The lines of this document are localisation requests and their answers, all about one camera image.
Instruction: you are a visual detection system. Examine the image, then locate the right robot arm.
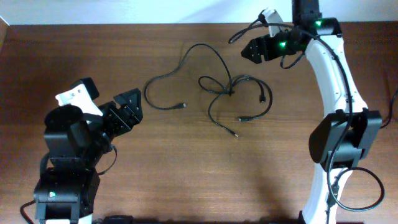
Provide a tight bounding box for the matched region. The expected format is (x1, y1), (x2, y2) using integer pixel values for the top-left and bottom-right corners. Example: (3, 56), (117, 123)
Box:
(241, 1), (382, 223)

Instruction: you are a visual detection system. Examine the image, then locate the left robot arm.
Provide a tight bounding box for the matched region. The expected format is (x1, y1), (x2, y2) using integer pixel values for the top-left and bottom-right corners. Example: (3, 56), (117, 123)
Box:
(34, 78), (143, 223)

